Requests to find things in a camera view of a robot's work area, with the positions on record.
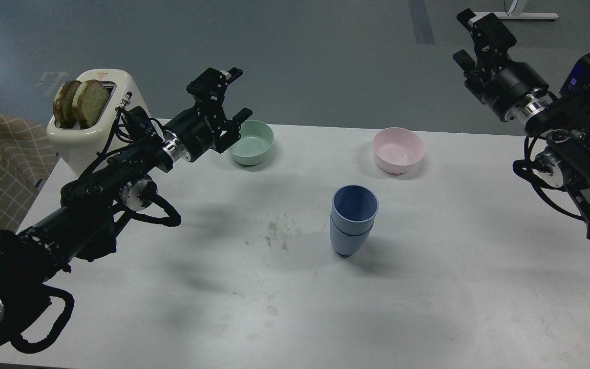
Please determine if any green bowl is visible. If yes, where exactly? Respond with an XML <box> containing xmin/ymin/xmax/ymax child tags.
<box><xmin>227</xmin><ymin>120</ymin><xmax>275</xmax><ymax>166</ymax></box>

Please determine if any pink bowl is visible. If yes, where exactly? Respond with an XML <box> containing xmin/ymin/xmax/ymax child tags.
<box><xmin>372</xmin><ymin>128</ymin><xmax>426</xmax><ymax>175</ymax></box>

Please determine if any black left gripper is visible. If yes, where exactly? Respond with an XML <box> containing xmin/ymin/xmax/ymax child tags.
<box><xmin>163</xmin><ymin>67</ymin><xmax>253</xmax><ymax>162</ymax></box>

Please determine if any toast slice left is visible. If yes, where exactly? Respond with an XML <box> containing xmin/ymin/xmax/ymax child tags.
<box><xmin>52</xmin><ymin>81</ymin><xmax>81</xmax><ymax>129</ymax></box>

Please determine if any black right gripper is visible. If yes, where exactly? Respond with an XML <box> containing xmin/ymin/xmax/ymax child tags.
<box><xmin>453</xmin><ymin>9</ymin><xmax>550</xmax><ymax>123</ymax></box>

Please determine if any blue camera on right wrist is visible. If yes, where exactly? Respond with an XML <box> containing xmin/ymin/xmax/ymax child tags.
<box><xmin>560</xmin><ymin>53</ymin><xmax>590</xmax><ymax>97</ymax></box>

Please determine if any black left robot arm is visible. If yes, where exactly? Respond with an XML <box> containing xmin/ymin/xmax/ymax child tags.
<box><xmin>0</xmin><ymin>67</ymin><xmax>252</xmax><ymax>354</ymax></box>

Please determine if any white table leg base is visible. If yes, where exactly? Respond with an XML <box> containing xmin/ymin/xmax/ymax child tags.
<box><xmin>470</xmin><ymin>1</ymin><xmax>560</xmax><ymax>22</ymax></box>

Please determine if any light blue cup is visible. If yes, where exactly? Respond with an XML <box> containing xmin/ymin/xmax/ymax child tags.
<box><xmin>330</xmin><ymin>185</ymin><xmax>379</xmax><ymax>236</ymax></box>
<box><xmin>329</xmin><ymin>213</ymin><xmax>374</xmax><ymax>257</ymax></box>

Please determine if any cream toaster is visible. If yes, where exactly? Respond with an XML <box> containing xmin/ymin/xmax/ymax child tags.
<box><xmin>47</xmin><ymin>69</ymin><xmax>150</xmax><ymax>175</ymax></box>

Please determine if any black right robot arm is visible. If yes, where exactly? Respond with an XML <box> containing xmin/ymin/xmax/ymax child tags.
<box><xmin>452</xmin><ymin>9</ymin><xmax>590</xmax><ymax>240</ymax></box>

